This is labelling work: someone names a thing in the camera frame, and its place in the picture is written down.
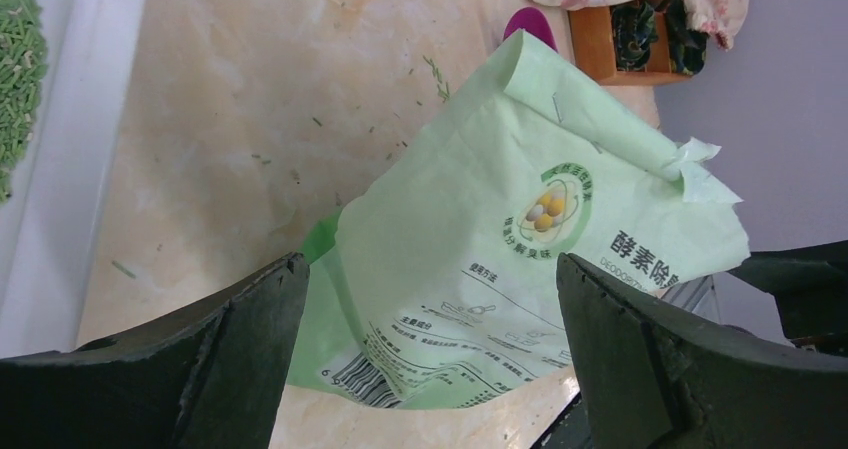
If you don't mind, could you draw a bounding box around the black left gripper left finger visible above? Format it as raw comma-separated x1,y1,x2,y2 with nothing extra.
1,253,310,448

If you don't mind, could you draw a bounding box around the green litter in box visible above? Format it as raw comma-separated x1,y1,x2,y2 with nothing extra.
1,0,48,203

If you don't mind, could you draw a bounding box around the white plastic litter box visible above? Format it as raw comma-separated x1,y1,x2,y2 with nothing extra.
1,0,146,358

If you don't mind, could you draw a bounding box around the wooden tray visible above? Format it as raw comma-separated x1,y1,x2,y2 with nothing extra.
568,0,691,86

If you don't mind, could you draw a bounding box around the spilled green litter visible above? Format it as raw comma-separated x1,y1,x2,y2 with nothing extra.
422,56,451,103

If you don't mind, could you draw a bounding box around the green cat litter bag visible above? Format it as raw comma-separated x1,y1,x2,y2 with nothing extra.
287,30,749,409

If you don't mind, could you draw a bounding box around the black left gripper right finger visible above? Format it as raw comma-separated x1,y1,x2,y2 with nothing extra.
556,254,847,448

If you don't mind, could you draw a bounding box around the dark patterned item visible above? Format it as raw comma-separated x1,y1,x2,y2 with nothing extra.
610,0,659,72
661,0,707,76

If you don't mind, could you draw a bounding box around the purple plastic scoop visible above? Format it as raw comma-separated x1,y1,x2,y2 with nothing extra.
503,7,558,52

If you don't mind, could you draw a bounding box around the dark patterned item right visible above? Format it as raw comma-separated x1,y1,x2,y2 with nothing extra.
661,0,707,76

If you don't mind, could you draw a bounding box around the dark patterned item left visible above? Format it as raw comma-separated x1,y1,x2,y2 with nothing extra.
610,0,659,72

